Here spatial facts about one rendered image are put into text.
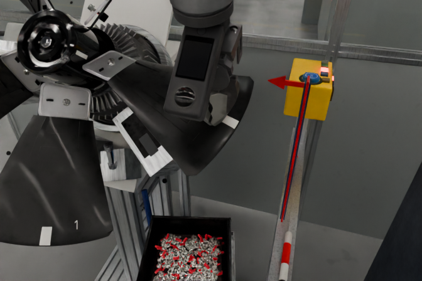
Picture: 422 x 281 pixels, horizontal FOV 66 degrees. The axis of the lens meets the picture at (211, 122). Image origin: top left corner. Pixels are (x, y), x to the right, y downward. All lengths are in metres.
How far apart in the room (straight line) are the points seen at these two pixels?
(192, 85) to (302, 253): 1.47
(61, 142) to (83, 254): 1.21
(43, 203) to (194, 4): 0.45
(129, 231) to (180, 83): 0.83
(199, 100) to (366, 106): 1.07
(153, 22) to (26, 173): 0.47
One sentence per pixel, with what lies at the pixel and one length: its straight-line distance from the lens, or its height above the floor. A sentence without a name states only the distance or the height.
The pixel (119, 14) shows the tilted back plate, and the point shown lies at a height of 1.18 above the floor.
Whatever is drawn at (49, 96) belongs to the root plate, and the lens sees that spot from 0.66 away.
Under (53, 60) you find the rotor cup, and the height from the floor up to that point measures 1.20.
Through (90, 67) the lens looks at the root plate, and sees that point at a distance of 0.62.
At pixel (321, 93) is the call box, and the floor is 1.06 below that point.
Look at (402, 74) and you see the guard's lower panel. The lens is 1.33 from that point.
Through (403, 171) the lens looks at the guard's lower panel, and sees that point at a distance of 1.58.
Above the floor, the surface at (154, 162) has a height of 0.99.
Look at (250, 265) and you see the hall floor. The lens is 1.68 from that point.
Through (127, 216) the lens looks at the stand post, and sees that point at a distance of 1.10.
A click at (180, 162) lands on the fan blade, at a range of 0.50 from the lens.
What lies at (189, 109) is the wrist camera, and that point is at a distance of 0.36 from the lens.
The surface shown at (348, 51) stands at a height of 0.99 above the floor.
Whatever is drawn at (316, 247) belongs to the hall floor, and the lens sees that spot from 1.80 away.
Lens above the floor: 1.42
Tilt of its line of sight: 34 degrees down
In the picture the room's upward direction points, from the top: straight up
